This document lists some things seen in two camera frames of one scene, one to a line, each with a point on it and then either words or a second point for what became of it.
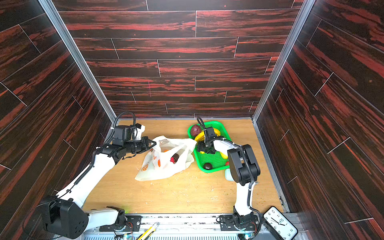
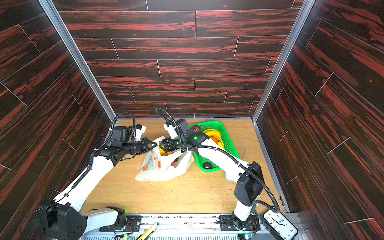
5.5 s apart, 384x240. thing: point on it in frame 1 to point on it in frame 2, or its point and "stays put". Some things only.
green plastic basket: (207, 162) stays put
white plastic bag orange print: (168, 156) stays put
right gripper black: (206, 147) to (167, 145)
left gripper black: (137, 145) stays put
